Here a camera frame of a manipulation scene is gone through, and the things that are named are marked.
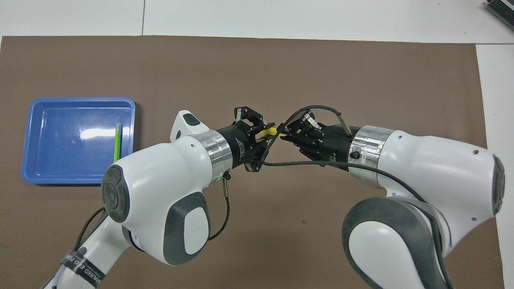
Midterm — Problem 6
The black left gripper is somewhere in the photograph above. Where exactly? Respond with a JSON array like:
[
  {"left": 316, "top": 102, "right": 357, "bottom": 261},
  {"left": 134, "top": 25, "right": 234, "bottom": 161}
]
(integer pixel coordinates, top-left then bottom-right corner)
[{"left": 217, "top": 106, "right": 278, "bottom": 173}]

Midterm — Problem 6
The green highlighter pen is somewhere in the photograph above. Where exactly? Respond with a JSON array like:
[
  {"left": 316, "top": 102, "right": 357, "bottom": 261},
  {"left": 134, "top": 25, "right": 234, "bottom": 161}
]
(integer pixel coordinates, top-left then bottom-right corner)
[{"left": 113, "top": 122, "right": 122, "bottom": 163}]

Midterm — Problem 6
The yellow highlighter pen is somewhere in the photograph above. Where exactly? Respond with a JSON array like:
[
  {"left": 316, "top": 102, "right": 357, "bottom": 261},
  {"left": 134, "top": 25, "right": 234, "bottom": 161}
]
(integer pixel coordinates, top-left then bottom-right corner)
[{"left": 257, "top": 128, "right": 288, "bottom": 139}]

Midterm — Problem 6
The blue plastic tray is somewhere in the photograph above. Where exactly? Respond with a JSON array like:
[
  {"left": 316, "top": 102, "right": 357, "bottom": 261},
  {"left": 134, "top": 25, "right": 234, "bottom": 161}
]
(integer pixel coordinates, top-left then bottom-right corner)
[{"left": 21, "top": 97, "right": 136, "bottom": 185}]

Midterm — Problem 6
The brown table mat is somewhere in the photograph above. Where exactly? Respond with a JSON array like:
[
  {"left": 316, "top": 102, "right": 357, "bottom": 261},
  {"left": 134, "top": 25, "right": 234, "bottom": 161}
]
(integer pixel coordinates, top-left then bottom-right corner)
[{"left": 0, "top": 35, "right": 506, "bottom": 289}]

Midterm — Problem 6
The grey laptop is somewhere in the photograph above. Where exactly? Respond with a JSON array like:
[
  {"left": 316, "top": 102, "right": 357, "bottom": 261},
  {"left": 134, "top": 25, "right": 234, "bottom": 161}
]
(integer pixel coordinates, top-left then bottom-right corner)
[{"left": 485, "top": 0, "right": 514, "bottom": 31}]

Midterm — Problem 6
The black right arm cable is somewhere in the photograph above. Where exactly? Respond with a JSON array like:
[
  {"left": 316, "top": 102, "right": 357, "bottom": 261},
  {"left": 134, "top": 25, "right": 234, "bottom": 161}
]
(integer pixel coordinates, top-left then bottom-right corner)
[{"left": 263, "top": 105, "right": 452, "bottom": 289}]

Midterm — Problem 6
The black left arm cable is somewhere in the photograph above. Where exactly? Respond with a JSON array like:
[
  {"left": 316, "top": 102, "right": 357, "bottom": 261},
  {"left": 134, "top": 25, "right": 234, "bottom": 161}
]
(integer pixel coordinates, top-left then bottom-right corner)
[{"left": 74, "top": 173, "right": 232, "bottom": 257}]

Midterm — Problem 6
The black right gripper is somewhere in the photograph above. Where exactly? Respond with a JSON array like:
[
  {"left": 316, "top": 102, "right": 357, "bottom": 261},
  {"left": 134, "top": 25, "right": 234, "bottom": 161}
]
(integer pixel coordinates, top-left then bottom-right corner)
[{"left": 277, "top": 112, "right": 361, "bottom": 170}]

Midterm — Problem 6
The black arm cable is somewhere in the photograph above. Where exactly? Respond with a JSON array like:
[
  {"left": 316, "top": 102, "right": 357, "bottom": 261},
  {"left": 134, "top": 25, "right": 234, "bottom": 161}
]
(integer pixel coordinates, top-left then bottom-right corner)
[
  {"left": 74, "top": 173, "right": 232, "bottom": 257},
  {"left": 263, "top": 105, "right": 452, "bottom": 289}
]

